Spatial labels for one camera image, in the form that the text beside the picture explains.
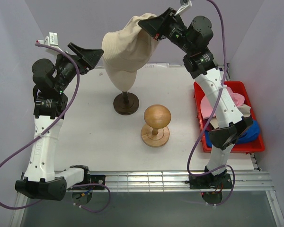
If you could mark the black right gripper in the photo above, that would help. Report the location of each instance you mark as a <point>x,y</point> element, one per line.
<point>167,22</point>

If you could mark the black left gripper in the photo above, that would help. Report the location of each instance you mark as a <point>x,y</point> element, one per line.
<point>75,57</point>

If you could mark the beige bucket hat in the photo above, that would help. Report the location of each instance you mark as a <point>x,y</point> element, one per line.
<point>130,48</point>

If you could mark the pink bucket hat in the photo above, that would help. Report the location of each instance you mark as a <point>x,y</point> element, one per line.
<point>206,108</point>

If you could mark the cream bucket hat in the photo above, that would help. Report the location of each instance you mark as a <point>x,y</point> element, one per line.
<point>244,109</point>

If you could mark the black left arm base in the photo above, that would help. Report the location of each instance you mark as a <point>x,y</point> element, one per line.
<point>91,182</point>

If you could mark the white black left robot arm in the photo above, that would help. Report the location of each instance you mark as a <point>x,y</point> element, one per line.
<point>51,79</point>

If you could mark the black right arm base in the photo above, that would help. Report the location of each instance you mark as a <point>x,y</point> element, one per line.
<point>205,182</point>

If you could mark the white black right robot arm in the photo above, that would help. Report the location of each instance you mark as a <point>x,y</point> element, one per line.
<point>200,63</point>

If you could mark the cream mannequin head stand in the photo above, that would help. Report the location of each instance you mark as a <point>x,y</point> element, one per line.
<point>125,103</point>

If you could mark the light wooden hat stand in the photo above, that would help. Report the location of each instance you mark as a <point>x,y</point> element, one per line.
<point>155,132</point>

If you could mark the blue hat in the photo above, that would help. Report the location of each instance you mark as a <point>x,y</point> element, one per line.
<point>250,135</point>

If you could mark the red plastic bin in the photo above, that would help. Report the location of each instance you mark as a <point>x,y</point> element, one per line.
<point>257,145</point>

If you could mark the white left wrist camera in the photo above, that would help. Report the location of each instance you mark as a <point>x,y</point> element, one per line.
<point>50,40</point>

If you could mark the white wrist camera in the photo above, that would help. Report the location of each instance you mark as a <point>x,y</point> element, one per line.
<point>184,6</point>
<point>50,40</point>

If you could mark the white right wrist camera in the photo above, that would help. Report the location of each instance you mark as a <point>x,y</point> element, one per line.
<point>184,6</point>

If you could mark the aluminium front rail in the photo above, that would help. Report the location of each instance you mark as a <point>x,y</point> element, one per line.
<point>161,181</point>

